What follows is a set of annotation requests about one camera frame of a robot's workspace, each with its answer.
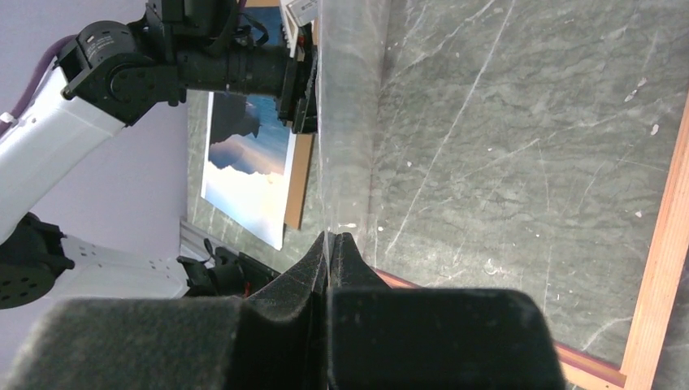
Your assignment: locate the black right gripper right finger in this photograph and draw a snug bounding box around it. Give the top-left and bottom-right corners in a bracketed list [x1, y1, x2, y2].
[326, 233, 566, 389]

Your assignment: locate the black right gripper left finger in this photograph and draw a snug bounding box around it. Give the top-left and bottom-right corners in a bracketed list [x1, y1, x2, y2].
[1, 232, 327, 389]

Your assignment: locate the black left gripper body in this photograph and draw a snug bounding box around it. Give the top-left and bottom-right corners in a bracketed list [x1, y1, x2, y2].
[276, 37, 318, 134]

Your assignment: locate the sea and cloud photo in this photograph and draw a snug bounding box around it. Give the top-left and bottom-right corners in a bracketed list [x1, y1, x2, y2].
[200, 5, 298, 252]

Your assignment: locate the clear acrylic sheet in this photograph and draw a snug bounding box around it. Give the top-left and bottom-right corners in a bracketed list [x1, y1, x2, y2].
[317, 0, 391, 252]

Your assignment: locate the pink wooden picture frame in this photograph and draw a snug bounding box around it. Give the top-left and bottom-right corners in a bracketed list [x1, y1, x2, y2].
[370, 84, 688, 389]

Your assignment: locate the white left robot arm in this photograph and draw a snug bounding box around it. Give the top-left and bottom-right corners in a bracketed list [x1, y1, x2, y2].
[1, 1, 319, 310]

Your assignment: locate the brown backing board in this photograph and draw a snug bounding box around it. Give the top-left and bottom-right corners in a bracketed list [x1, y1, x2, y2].
[244, 0, 318, 230]

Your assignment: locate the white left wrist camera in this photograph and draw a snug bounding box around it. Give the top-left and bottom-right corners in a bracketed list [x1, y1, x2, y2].
[279, 0, 319, 58]

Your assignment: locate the aluminium rail frame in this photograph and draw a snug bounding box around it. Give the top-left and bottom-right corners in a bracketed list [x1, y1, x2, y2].
[179, 219, 215, 268]

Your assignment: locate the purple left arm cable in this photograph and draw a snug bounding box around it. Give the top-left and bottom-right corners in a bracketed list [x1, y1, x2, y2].
[0, 34, 76, 136]

